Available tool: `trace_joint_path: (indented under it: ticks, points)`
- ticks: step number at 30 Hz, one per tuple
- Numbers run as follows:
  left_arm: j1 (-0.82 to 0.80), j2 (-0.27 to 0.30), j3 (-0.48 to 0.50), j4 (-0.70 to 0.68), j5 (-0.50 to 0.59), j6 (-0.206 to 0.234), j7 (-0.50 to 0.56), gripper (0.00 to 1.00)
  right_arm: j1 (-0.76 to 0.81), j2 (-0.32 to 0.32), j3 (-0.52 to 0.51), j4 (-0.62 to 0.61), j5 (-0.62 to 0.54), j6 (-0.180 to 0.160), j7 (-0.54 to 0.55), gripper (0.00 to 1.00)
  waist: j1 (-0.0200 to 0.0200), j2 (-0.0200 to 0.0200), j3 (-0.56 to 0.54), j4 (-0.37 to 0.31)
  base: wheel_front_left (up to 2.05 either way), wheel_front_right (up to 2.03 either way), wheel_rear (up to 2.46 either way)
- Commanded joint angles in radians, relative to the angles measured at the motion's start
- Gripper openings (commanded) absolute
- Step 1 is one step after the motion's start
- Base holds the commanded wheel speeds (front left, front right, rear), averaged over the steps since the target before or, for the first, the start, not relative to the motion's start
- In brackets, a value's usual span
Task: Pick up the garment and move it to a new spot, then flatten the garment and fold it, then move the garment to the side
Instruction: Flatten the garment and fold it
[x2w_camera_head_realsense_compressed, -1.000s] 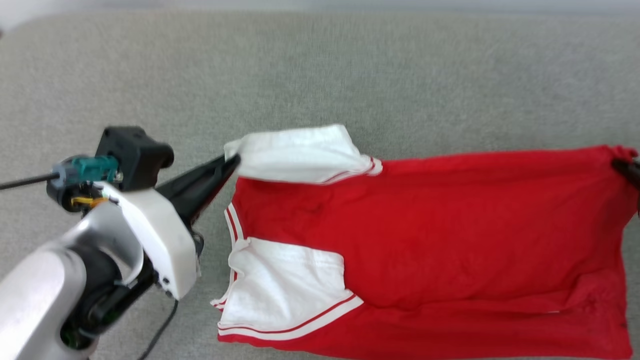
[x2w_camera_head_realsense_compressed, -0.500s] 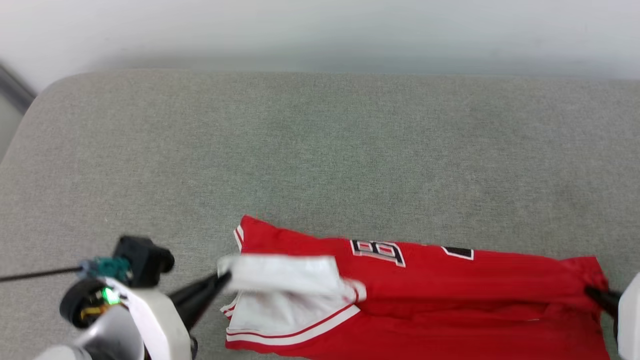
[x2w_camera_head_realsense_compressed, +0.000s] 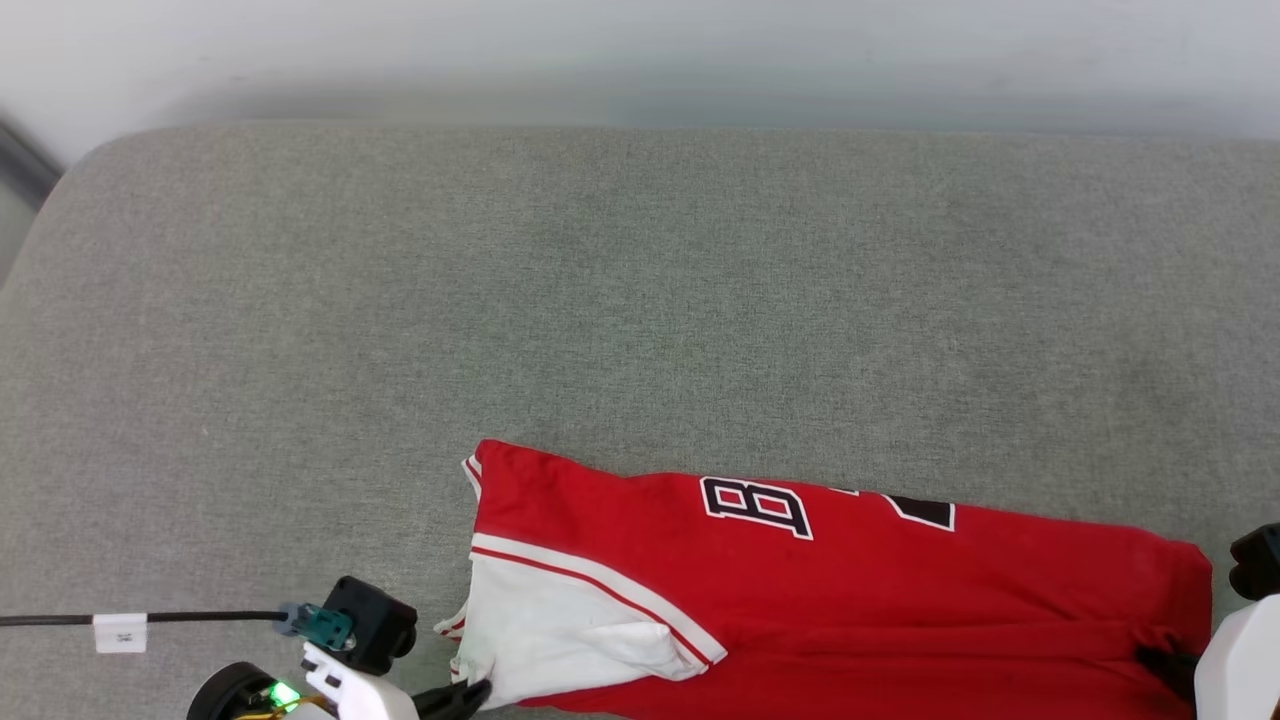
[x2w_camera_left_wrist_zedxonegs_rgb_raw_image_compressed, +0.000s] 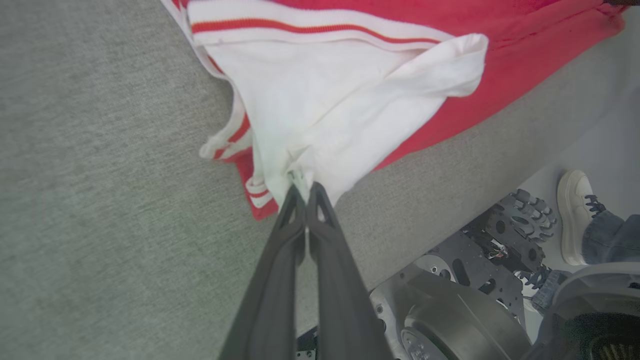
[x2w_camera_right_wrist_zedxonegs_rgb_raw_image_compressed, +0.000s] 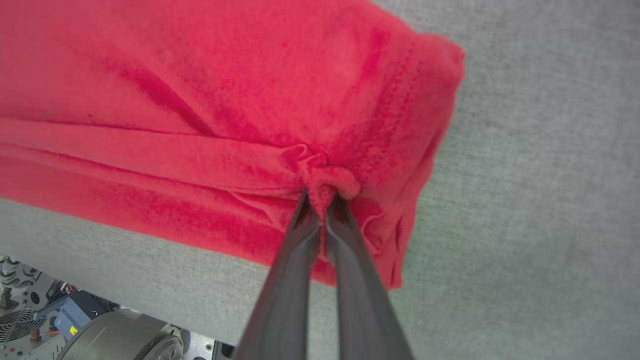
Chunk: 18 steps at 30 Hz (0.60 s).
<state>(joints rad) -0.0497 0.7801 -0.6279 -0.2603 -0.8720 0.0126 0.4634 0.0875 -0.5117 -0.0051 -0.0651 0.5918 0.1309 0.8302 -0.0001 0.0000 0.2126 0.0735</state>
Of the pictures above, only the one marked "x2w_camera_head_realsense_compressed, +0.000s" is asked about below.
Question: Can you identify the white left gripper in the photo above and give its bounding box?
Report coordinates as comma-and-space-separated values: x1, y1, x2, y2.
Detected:
302, 642, 494, 720

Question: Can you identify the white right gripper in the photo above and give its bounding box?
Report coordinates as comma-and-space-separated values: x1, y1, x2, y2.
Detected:
1136, 594, 1280, 720

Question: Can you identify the red white baseball shirt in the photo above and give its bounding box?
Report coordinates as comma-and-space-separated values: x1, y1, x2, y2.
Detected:
432, 438, 1214, 720

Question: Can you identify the grey fabric sofa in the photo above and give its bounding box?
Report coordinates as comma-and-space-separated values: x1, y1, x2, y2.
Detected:
0, 120, 1280, 720

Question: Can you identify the white cable label tag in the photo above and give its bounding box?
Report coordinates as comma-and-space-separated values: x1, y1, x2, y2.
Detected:
92, 613, 149, 654

